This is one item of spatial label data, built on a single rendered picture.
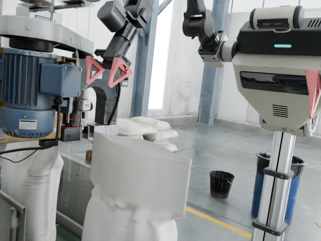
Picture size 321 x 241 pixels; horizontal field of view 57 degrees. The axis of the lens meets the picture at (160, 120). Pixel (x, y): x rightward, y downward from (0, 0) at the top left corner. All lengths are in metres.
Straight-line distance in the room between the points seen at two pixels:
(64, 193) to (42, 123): 1.19
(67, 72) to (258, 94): 0.76
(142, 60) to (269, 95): 6.11
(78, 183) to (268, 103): 1.21
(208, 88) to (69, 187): 8.17
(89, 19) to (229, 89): 5.18
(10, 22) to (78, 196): 1.27
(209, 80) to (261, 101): 8.53
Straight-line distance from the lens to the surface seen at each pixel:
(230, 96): 9.70
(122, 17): 0.88
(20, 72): 0.90
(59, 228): 1.91
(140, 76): 7.21
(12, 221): 1.37
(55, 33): 0.91
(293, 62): 1.18
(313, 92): 0.55
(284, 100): 1.25
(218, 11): 10.06
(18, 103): 0.92
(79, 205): 1.95
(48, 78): 0.88
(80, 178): 1.89
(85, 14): 6.31
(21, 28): 0.89
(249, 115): 9.45
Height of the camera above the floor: 1.29
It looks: 8 degrees down
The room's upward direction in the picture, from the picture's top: 6 degrees clockwise
